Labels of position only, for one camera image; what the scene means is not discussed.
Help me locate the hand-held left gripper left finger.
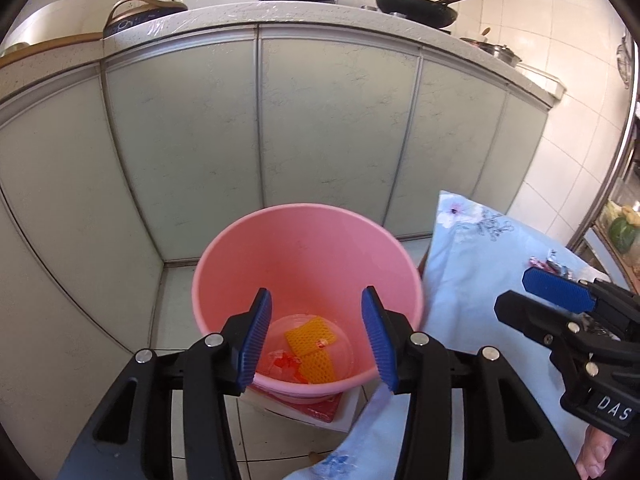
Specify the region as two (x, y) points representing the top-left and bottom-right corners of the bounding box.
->
(57, 287), (273, 480)

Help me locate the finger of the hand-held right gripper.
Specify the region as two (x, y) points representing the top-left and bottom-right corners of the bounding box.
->
(522, 266), (640, 331)
(494, 290), (621, 378)

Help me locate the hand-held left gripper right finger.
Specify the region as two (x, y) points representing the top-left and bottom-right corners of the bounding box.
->
(361, 286), (581, 480)

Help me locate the pink plastic bucket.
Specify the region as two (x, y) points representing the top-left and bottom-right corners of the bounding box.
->
(191, 203), (426, 406)

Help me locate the person's right hand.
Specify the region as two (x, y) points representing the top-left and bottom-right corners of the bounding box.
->
(575, 424), (622, 480)

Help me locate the red crumpled wrapper scrap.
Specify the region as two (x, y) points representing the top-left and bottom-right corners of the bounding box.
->
(271, 352), (307, 382)

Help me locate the orange foam fruit net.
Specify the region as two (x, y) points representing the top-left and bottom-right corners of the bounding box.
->
(284, 316), (341, 357)
(297, 350), (334, 385)

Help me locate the light blue floral cloth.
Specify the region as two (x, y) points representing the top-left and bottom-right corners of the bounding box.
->
(282, 190), (613, 480)

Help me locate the green bell pepper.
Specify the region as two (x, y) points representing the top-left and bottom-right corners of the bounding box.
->
(608, 216), (639, 255)

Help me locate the flat red box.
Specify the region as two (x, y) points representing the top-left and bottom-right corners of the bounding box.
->
(250, 382), (347, 424)

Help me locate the pale green kitchen cabinet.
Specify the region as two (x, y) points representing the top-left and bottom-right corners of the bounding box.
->
(0, 22), (551, 378)

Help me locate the steel pot with lid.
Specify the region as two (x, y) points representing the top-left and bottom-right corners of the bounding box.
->
(460, 35), (523, 67)

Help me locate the black frying pan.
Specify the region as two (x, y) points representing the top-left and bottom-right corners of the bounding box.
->
(375, 0), (490, 30)

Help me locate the dark blue induction cooker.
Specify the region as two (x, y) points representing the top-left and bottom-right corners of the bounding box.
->
(102, 0), (189, 38)

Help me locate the wooden cutting board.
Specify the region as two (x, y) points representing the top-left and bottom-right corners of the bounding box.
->
(0, 32), (104, 68)

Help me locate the metal door frame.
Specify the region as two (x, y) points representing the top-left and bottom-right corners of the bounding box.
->
(565, 40), (640, 261)

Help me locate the wire wall ornament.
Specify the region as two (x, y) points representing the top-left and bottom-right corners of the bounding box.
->
(616, 30), (637, 92)

